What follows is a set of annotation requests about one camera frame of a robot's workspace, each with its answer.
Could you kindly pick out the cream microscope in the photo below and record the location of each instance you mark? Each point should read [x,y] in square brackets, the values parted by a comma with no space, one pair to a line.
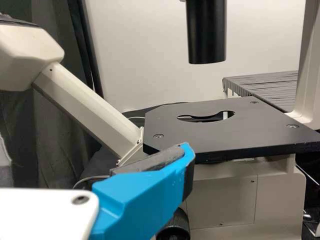
[225,125]

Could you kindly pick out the black platform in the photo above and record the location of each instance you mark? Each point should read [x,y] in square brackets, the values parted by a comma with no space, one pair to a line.
[270,90]

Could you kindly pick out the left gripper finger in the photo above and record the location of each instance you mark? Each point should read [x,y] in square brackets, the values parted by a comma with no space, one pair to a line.
[140,200]

